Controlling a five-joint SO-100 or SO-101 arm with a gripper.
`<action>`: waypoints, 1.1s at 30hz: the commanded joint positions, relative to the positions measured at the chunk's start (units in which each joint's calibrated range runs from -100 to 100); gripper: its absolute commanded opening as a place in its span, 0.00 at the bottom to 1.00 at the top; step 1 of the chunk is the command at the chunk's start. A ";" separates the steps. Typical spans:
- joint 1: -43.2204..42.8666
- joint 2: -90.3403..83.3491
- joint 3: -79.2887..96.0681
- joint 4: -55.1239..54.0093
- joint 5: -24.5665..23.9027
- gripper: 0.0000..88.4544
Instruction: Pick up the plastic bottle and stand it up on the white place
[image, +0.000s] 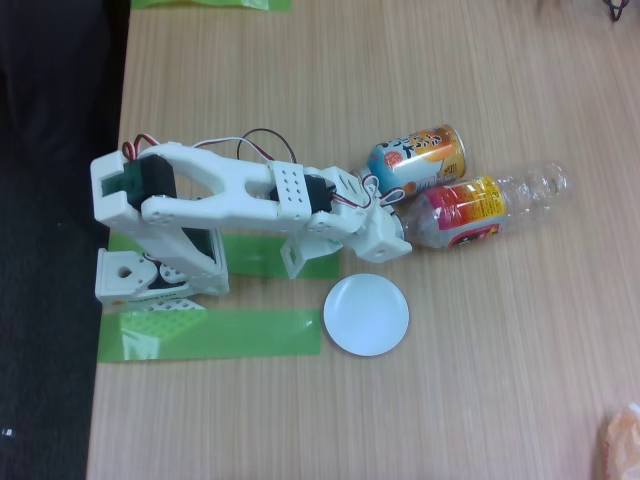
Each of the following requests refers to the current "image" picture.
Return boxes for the clear plastic bottle pink-yellow label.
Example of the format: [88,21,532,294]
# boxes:
[399,159,574,251]

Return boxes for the blue orange aluminium bottle can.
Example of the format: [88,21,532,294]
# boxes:
[357,123,467,202]

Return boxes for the small white round plate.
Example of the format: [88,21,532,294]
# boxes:
[322,272,411,358]

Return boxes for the short green tape strip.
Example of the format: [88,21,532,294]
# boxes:
[107,230,342,281]

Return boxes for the long green tape strip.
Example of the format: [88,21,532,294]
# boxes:
[97,308,323,365]

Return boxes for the green tape at table edge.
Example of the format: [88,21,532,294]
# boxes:
[129,0,293,14]

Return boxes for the orange plastic bag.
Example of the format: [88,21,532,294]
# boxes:
[594,402,640,480]

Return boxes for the dark thin cable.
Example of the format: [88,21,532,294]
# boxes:
[599,0,632,24]

